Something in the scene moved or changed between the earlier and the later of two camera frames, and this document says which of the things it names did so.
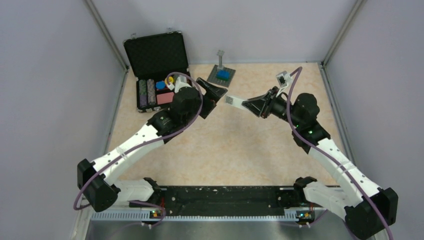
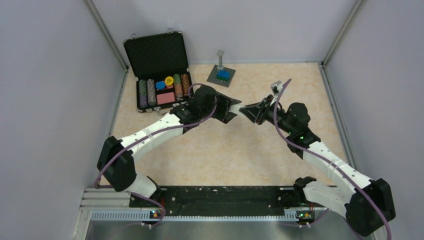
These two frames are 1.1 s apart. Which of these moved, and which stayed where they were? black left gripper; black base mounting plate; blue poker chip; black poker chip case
Moved: black left gripper
Stayed: blue poker chip; black base mounting plate; black poker chip case
